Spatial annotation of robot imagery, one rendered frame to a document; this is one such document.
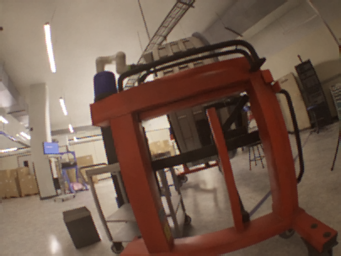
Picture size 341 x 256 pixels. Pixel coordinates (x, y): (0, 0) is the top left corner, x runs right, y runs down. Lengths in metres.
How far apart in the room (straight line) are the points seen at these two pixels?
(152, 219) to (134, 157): 0.26
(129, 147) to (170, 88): 0.28
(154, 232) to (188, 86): 0.59
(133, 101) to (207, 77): 0.30
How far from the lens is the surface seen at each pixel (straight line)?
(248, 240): 0.72
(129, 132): 0.61
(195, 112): 1.11
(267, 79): 0.69
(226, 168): 0.63
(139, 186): 0.61
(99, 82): 0.74
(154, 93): 0.60
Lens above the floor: 0.68
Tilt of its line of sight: 8 degrees up
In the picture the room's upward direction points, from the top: 15 degrees counter-clockwise
